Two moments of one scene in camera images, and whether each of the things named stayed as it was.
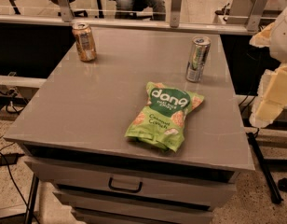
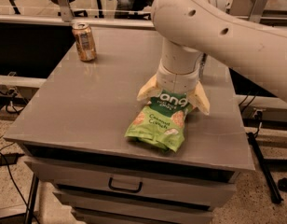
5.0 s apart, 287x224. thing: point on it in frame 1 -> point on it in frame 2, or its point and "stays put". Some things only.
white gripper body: (283, 37) -> (177, 80)
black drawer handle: (110, 184) stays put
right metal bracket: (243, 5) stays put
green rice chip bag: (161, 122) stays put
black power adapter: (11, 159) stays put
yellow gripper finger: (263, 37) -> (150, 90)
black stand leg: (274, 194) stays put
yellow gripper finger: (275, 92) -> (199, 99)
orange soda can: (85, 40) stays put
